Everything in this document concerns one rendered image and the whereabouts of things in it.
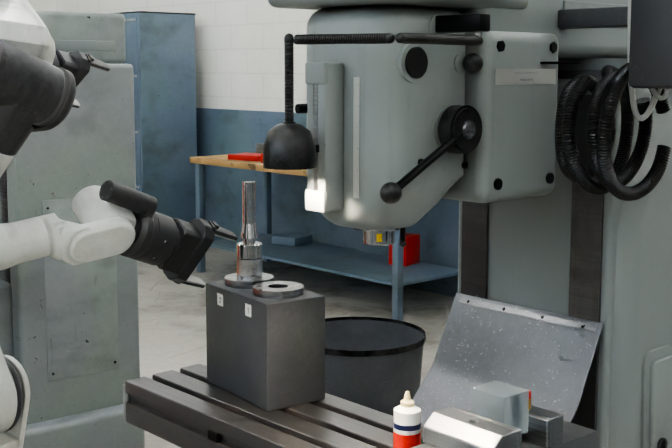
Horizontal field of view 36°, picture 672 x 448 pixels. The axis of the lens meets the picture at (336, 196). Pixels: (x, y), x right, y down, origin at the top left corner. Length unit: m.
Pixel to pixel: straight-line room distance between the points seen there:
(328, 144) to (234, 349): 0.54
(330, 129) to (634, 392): 0.72
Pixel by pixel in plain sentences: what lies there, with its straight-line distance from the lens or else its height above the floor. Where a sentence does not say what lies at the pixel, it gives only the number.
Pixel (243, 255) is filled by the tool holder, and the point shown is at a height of 1.21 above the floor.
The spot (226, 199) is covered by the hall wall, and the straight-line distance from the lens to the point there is 8.95.
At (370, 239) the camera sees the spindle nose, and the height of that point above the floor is 1.29.
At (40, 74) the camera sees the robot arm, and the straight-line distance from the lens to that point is 1.52.
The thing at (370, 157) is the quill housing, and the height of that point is 1.42.
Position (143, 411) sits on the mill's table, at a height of 0.92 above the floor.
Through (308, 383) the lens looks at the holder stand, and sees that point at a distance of 1.83.
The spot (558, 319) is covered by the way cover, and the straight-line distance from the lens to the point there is 1.83.
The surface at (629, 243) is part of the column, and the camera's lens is 1.78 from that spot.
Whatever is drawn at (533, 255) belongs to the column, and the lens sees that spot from 1.85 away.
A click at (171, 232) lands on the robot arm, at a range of 1.76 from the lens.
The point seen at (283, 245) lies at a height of 0.23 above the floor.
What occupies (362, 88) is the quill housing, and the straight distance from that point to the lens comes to 1.45.
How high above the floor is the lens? 1.54
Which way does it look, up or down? 7 degrees down
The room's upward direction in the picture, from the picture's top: straight up
